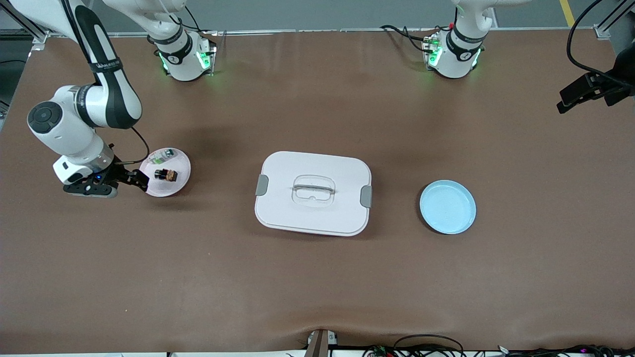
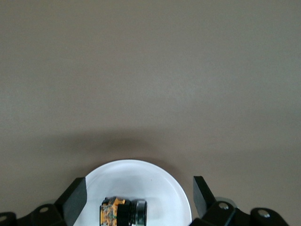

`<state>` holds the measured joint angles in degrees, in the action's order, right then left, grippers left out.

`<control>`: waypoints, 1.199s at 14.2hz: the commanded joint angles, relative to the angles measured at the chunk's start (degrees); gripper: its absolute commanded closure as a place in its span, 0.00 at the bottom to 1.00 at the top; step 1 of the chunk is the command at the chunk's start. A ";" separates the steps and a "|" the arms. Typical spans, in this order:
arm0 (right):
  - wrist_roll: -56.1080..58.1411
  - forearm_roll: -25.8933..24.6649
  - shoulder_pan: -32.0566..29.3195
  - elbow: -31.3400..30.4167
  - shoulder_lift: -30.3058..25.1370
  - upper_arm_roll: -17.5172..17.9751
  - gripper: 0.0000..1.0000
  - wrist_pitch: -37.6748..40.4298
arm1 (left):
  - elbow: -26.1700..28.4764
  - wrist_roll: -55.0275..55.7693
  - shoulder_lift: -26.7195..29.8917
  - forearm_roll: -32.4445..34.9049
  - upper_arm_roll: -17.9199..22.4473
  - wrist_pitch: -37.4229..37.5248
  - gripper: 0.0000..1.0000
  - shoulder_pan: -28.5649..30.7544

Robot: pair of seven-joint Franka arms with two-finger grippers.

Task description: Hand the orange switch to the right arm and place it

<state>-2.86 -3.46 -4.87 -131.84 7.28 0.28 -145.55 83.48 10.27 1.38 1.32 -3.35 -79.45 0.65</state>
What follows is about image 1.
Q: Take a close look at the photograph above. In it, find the pink round plate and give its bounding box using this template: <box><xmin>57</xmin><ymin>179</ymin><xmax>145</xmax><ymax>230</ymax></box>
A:
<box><xmin>138</xmin><ymin>147</ymin><xmax>191</xmax><ymax>198</ymax></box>

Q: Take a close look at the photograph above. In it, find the aluminium frame post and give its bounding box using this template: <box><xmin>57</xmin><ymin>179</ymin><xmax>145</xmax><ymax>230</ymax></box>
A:
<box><xmin>594</xmin><ymin>0</ymin><xmax>635</xmax><ymax>40</ymax></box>
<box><xmin>0</xmin><ymin>0</ymin><xmax>68</xmax><ymax>50</ymax></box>

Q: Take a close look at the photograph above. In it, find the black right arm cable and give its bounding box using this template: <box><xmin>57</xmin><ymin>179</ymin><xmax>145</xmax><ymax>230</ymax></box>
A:
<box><xmin>110</xmin><ymin>126</ymin><xmax>150</xmax><ymax>165</ymax></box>

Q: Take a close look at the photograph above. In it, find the black left base cable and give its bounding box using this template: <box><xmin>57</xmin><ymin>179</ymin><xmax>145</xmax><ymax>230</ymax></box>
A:
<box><xmin>381</xmin><ymin>24</ymin><xmax>433</xmax><ymax>53</ymax></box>

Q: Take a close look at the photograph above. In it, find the blue round plate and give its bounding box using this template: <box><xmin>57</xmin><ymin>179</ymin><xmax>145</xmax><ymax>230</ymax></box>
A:
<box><xmin>420</xmin><ymin>179</ymin><xmax>477</xmax><ymax>235</ymax></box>

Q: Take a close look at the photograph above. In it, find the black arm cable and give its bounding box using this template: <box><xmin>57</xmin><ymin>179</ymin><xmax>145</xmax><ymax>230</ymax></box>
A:
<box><xmin>110</xmin><ymin>126</ymin><xmax>150</xmax><ymax>165</ymax></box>
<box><xmin>567</xmin><ymin>0</ymin><xmax>623</xmax><ymax>84</ymax></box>

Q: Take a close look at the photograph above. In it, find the metal table edge bracket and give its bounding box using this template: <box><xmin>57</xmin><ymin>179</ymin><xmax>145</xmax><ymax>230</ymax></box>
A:
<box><xmin>305</xmin><ymin>329</ymin><xmax>339</xmax><ymax>357</ymax></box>

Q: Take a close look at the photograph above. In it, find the white lidded storage box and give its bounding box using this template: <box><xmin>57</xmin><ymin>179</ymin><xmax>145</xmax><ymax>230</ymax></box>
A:
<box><xmin>254</xmin><ymin>151</ymin><xmax>373</xmax><ymax>237</ymax></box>

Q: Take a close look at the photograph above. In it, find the black base cable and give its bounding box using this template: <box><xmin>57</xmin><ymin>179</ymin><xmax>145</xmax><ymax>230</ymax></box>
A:
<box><xmin>381</xmin><ymin>24</ymin><xmax>433</xmax><ymax>53</ymax></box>
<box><xmin>171</xmin><ymin>5</ymin><xmax>219</xmax><ymax>36</ymax></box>

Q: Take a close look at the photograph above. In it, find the clear table edge rail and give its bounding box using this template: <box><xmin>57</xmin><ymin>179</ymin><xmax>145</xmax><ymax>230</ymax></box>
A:
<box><xmin>47</xmin><ymin>27</ymin><xmax>598</xmax><ymax>38</ymax></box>

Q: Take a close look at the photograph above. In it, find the black right base cable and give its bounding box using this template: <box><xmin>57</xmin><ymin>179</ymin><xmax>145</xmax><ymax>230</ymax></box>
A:
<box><xmin>171</xmin><ymin>5</ymin><xmax>219</xmax><ymax>36</ymax></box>

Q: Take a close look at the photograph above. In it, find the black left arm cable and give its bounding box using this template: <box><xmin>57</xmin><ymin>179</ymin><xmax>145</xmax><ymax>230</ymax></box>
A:
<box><xmin>567</xmin><ymin>0</ymin><xmax>623</xmax><ymax>84</ymax></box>

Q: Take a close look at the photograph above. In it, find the black looped cable bundle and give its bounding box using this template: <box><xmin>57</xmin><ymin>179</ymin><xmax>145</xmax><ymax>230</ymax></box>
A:
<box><xmin>362</xmin><ymin>335</ymin><xmax>467</xmax><ymax>357</ymax></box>

